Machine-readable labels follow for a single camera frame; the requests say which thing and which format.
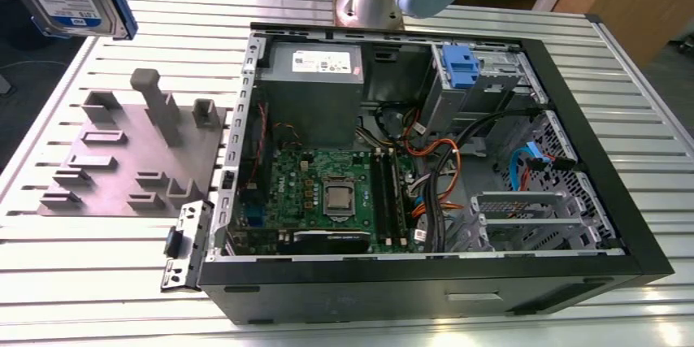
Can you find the metal disk bay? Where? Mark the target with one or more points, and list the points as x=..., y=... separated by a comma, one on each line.
x=532, y=222

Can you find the CPU socket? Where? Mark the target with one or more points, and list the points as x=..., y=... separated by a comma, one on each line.
x=338, y=179

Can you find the green motherboard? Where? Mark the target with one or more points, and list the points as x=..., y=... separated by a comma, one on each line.
x=293, y=168

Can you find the silver CPU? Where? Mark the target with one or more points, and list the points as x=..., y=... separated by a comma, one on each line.
x=339, y=197

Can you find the grey power supply unit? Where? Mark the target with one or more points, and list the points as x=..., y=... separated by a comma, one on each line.
x=314, y=111

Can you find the black RAM slot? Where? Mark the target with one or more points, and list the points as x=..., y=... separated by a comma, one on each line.
x=382, y=200
x=399, y=200

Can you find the black graphics card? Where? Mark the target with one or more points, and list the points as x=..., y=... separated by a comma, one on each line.
x=325, y=240

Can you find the metal optical drive cage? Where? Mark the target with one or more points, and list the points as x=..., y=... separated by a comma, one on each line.
x=477, y=99

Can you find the blue plastic bay latch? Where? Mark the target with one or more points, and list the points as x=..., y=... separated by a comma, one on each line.
x=461, y=66

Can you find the black open PC case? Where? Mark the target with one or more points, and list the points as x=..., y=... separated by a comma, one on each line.
x=379, y=290

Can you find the grey parts rack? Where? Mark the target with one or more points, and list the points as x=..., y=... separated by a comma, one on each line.
x=135, y=160

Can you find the metal expansion slot retainer bracket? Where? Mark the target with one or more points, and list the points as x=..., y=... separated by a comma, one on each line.
x=195, y=241

